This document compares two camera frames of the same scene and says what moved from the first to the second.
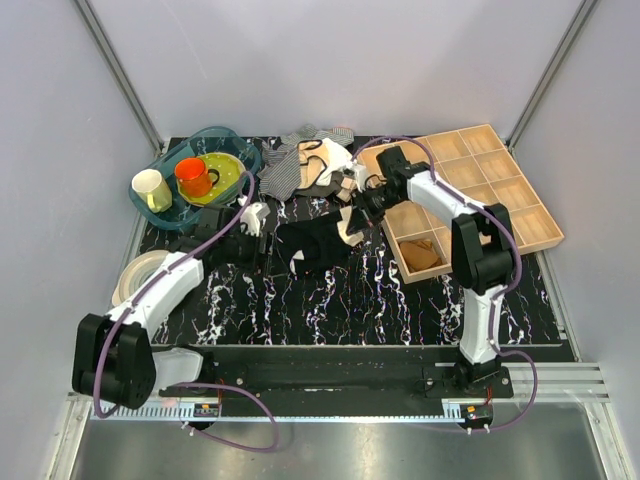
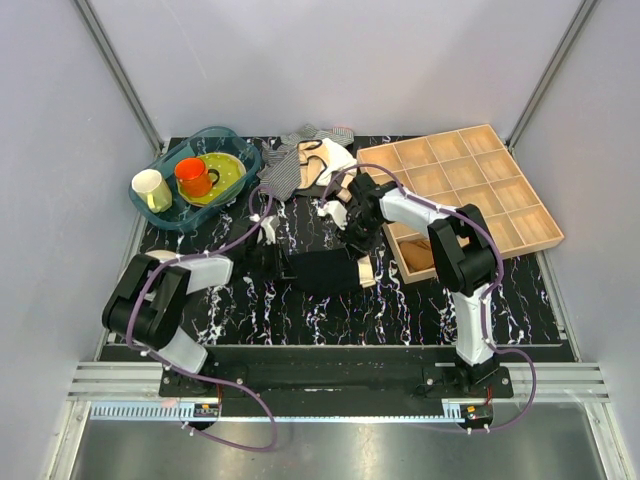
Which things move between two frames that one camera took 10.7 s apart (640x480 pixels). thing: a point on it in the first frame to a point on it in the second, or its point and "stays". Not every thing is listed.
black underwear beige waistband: [319, 244] to [331, 272]
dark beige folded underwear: [325, 190] stays
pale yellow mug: [151, 184] stays
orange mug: [193, 177] stays
